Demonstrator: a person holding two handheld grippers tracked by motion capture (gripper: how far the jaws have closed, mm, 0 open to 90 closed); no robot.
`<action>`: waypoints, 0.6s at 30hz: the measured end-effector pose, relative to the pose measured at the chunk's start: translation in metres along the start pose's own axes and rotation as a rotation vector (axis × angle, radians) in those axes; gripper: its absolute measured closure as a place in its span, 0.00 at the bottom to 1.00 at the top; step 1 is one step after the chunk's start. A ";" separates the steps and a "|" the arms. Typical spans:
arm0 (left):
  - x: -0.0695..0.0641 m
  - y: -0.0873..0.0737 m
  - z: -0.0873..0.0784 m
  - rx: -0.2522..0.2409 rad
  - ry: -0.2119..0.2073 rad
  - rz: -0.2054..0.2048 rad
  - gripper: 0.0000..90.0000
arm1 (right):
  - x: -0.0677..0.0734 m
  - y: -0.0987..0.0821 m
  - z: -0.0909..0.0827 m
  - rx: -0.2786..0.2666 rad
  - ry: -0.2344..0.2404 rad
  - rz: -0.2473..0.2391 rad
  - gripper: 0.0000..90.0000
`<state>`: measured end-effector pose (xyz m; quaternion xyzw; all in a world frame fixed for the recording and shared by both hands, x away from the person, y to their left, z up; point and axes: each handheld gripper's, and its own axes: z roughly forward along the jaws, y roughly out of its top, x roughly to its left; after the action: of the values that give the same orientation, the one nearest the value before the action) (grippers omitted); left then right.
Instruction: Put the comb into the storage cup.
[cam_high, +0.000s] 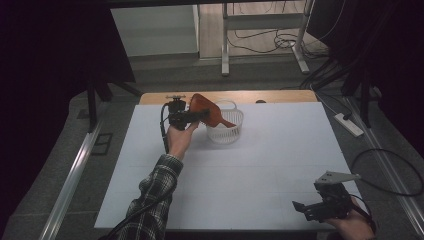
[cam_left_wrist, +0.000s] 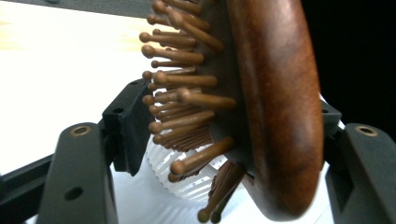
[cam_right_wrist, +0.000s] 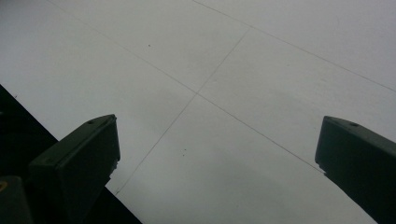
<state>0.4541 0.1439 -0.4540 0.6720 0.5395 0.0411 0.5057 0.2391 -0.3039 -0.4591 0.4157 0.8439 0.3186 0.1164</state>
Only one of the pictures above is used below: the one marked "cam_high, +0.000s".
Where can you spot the white foam board mat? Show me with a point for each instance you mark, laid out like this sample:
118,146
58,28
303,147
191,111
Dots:
260,173

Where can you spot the person's right hand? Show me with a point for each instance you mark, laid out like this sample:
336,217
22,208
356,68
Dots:
356,226

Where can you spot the small dark knob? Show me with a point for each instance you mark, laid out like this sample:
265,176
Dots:
260,101

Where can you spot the white cabinet panel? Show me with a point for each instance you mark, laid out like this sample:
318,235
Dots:
153,30

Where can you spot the brown wooden hairbrush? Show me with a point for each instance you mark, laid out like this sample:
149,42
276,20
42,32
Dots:
205,104

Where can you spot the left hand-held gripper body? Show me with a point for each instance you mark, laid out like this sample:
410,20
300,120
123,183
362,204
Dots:
178,115

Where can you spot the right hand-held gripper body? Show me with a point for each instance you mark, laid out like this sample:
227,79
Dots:
331,203

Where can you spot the white power strip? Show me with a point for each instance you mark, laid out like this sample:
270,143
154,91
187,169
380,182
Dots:
348,124

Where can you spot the white plastic basket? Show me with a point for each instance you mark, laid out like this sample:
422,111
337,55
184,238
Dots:
225,133

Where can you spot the black metal stand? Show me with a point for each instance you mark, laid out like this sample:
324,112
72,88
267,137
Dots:
366,100
91,103

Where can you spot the black curtain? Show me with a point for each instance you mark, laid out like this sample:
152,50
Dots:
393,66
50,66

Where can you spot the white metal desk frame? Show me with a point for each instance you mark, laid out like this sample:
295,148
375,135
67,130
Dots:
263,21

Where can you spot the aluminium floor rail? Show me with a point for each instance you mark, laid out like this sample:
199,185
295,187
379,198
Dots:
76,173
383,153

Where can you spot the person's left hand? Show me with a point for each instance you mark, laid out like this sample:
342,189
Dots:
178,141

